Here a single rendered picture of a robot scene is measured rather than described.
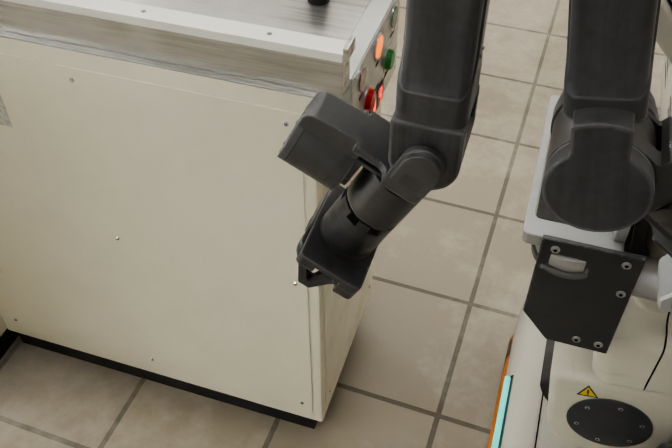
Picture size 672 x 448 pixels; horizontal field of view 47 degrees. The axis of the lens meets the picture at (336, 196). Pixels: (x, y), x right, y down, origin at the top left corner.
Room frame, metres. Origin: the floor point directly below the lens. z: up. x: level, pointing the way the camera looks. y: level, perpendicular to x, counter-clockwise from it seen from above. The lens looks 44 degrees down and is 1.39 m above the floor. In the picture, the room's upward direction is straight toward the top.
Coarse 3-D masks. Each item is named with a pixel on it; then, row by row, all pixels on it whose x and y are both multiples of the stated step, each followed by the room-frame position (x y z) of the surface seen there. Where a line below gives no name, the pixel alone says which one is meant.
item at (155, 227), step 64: (128, 0) 0.96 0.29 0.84; (192, 0) 0.96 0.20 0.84; (256, 0) 0.96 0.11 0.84; (320, 0) 0.95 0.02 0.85; (0, 64) 0.88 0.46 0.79; (64, 64) 0.85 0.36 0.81; (128, 64) 0.82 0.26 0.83; (0, 128) 0.89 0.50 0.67; (64, 128) 0.86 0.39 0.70; (128, 128) 0.82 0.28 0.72; (192, 128) 0.79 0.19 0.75; (256, 128) 0.76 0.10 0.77; (0, 192) 0.91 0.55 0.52; (64, 192) 0.87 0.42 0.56; (128, 192) 0.83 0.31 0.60; (192, 192) 0.80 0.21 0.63; (256, 192) 0.77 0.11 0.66; (320, 192) 0.75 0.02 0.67; (0, 256) 0.93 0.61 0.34; (64, 256) 0.88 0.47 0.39; (128, 256) 0.84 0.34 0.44; (192, 256) 0.80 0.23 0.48; (256, 256) 0.77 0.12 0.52; (64, 320) 0.90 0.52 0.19; (128, 320) 0.85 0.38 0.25; (192, 320) 0.81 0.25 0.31; (256, 320) 0.77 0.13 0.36; (320, 320) 0.74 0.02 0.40; (192, 384) 0.86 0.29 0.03; (256, 384) 0.78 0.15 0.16; (320, 384) 0.74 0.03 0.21
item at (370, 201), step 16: (352, 176) 0.48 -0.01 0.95; (368, 176) 0.48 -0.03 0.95; (352, 192) 0.49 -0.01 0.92; (368, 192) 0.47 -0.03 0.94; (384, 192) 0.47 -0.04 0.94; (352, 208) 0.48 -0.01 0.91; (368, 208) 0.47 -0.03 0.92; (384, 208) 0.46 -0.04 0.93; (400, 208) 0.46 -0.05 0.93; (368, 224) 0.47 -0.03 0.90; (384, 224) 0.47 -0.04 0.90
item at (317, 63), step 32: (0, 0) 0.88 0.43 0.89; (32, 0) 0.86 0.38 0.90; (64, 0) 0.86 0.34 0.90; (96, 0) 0.86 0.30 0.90; (32, 32) 0.87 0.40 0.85; (64, 32) 0.85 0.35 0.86; (96, 32) 0.84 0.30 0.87; (128, 32) 0.82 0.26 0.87; (160, 32) 0.81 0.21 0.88; (192, 32) 0.80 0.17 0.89; (224, 32) 0.78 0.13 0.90; (256, 32) 0.78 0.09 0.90; (288, 32) 0.78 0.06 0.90; (192, 64) 0.80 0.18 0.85; (224, 64) 0.79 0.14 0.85; (256, 64) 0.77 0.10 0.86; (288, 64) 0.76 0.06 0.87; (320, 64) 0.75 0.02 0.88
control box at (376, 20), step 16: (384, 0) 0.97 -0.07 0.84; (368, 16) 0.92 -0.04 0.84; (384, 16) 0.92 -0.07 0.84; (368, 32) 0.88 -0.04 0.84; (384, 32) 0.92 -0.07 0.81; (368, 48) 0.85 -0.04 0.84; (384, 48) 0.93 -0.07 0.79; (352, 64) 0.81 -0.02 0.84; (368, 64) 0.85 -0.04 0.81; (384, 64) 0.92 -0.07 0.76; (352, 80) 0.78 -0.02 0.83; (368, 80) 0.85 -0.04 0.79; (384, 80) 0.94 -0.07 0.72; (336, 96) 0.78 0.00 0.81; (352, 96) 0.78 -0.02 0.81; (368, 112) 0.85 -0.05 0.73
